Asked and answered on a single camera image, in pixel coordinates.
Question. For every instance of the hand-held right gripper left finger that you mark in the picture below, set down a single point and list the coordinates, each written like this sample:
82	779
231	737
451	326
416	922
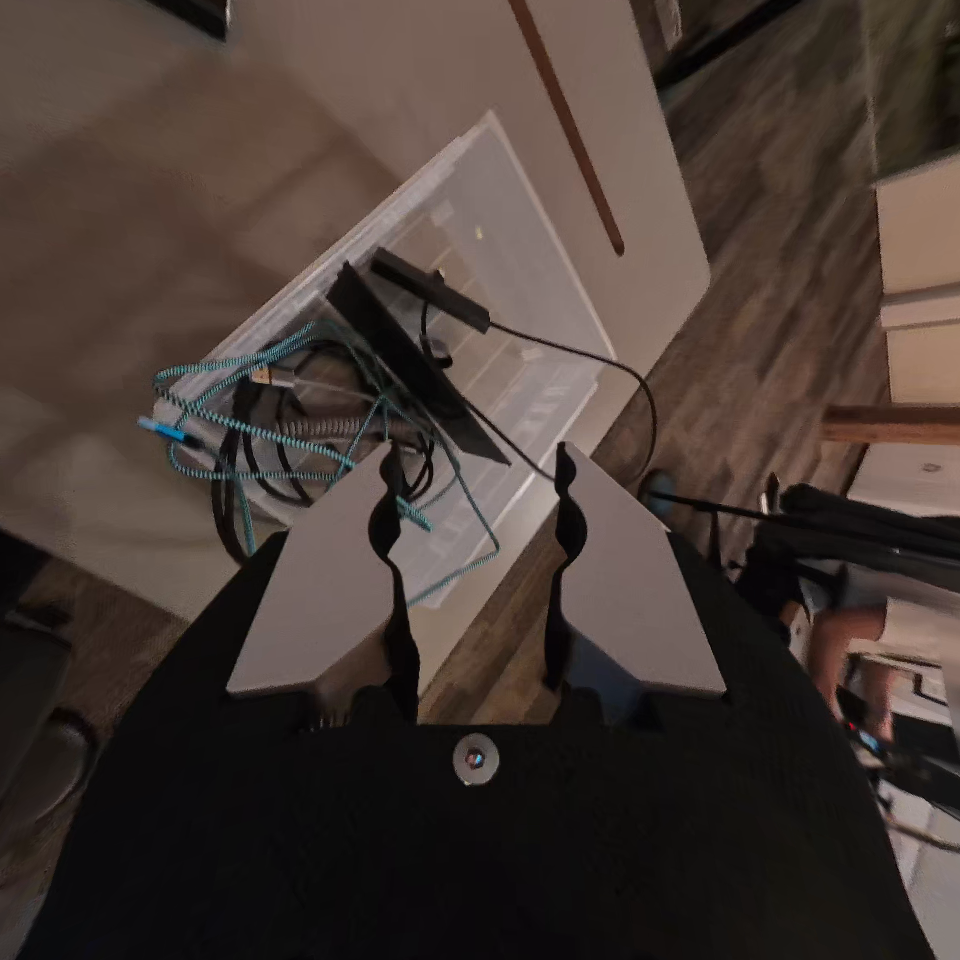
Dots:
315	600

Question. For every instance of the wooden post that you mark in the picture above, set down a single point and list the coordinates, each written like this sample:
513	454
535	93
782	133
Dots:
900	426

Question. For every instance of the person's black shoe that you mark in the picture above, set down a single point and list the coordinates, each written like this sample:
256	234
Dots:
52	765

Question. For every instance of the clear plastic bin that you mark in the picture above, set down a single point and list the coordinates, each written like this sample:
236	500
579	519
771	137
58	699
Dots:
510	247

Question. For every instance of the black chair with jacket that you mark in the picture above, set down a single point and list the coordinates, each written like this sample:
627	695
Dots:
862	525

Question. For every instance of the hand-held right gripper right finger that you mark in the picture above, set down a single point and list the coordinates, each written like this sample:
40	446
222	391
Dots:
637	600

